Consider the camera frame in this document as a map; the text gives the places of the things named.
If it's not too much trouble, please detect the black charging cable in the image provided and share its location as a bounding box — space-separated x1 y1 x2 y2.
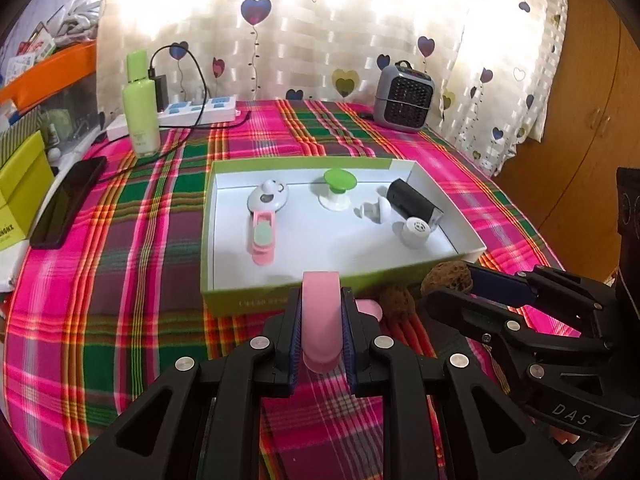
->
95 42 253 183

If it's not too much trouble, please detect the light green lotion bottle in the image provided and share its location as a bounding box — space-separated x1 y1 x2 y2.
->
122 50 162 157

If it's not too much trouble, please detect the small black device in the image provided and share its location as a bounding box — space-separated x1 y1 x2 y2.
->
387 177 443 226

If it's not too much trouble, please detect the green cardboard box tray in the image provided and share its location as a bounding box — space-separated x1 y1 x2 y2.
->
200 156 488 317

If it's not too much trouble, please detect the wooden cabinet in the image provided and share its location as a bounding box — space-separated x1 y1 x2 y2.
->
492 0 640 286

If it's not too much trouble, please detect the black smartphone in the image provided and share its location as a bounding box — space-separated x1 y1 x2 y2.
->
29 156 108 251

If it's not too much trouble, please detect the small white bottle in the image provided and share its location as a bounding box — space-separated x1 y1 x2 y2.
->
46 122 62 161

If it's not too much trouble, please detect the person's right hand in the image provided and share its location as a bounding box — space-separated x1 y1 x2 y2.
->
547 427 586 448

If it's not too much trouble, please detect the grey striped box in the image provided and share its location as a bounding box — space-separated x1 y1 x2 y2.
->
0 110 46 166

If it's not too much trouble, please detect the pink clip with green pad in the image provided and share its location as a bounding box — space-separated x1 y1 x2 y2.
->
246 209 277 267

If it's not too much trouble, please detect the white power strip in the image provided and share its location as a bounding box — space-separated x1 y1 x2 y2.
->
106 96 238 141

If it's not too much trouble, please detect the green top white knob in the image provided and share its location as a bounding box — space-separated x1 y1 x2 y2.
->
312 169 357 211

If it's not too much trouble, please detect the plain pink clip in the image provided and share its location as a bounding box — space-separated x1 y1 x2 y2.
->
300 270 385 373

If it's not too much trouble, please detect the black charger plug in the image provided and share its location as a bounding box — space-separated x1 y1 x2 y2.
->
151 74 169 112

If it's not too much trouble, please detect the white hook knob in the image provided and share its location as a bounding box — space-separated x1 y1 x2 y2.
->
354 196 393 226

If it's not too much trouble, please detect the clear storage bin orange lid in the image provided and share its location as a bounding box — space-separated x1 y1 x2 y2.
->
0 40 98 136

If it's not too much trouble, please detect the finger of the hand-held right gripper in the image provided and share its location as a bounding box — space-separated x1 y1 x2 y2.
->
469 265 617 317
424 290 612 366

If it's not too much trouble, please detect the white panda face knob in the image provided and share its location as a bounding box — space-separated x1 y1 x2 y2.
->
248 179 290 213

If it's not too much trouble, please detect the yellow-green cardboard box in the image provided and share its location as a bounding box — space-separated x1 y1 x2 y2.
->
0 130 55 256

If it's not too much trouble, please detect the cream curtain with hearts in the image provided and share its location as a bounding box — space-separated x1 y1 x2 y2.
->
95 0 571 176

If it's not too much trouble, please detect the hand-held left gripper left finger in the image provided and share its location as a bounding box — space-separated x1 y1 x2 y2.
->
62 287 306 480

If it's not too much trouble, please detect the brown walnut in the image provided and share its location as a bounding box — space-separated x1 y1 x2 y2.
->
421 261 473 297
378 284 417 320

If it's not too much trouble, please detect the pink green plaid tablecloth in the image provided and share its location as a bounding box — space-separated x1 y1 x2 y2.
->
0 99 616 480

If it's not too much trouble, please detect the small grey heater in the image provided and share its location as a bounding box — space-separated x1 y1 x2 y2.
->
372 60 435 134

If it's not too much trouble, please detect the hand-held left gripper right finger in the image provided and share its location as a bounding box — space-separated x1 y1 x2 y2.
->
340 286 568 480

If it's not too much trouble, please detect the small white round knob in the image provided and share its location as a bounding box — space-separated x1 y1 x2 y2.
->
392 217 433 251

